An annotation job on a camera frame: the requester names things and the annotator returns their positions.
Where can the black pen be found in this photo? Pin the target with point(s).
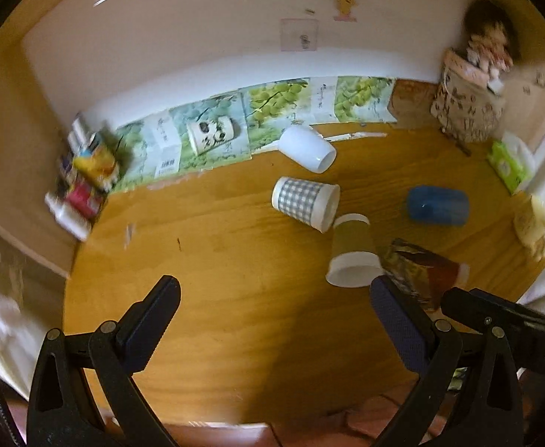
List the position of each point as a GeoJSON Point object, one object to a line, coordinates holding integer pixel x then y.
{"type": "Point", "coordinates": [459, 144]}

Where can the pink box under doll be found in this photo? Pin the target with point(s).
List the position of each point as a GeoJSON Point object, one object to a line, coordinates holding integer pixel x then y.
{"type": "Point", "coordinates": [465, 70]}

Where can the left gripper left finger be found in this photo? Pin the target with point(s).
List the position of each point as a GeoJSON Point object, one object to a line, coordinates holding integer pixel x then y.
{"type": "Point", "coordinates": [83, 392]}

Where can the olive brown paper cup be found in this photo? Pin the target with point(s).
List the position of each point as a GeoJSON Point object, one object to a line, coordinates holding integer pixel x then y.
{"type": "Point", "coordinates": [354, 261]}

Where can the blue plastic cup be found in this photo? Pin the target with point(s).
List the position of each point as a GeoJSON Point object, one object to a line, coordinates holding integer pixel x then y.
{"type": "Point", "coordinates": [435, 205]}

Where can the panda mug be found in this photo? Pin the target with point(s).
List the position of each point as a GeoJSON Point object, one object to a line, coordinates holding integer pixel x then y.
{"type": "Point", "coordinates": [205, 135]}

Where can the grape picture poster strip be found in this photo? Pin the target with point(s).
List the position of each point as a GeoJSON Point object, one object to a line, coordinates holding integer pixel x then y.
{"type": "Point", "coordinates": [157, 146]}

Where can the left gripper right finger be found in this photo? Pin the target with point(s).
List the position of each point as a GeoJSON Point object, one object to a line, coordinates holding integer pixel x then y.
{"type": "Point", "coordinates": [488, 409]}

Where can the pink can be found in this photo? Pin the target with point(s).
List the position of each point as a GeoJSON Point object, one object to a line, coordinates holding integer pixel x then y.
{"type": "Point", "coordinates": [85, 199]}

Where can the brown haired doll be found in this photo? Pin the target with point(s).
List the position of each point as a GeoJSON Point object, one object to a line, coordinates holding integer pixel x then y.
{"type": "Point", "coordinates": [493, 44]}

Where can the white plastic cup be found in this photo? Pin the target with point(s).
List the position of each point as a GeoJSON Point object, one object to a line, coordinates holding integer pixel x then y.
{"type": "Point", "coordinates": [307, 148]}

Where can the small white bottle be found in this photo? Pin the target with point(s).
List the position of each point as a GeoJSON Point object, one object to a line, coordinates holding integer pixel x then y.
{"type": "Point", "coordinates": [68, 217]}

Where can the grey checkered paper cup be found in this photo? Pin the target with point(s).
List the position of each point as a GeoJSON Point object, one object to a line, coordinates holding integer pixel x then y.
{"type": "Point", "coordinates": [311, 203]}

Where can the colourful printed paper cup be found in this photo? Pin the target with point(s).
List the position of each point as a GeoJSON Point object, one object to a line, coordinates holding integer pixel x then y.
{"type": "Point", "coordinates": [423, 274]}

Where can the green tissue pack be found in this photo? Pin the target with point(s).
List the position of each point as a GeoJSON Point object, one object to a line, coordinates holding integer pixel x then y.
{"type": "Point", "coordinates": [512, 161]}

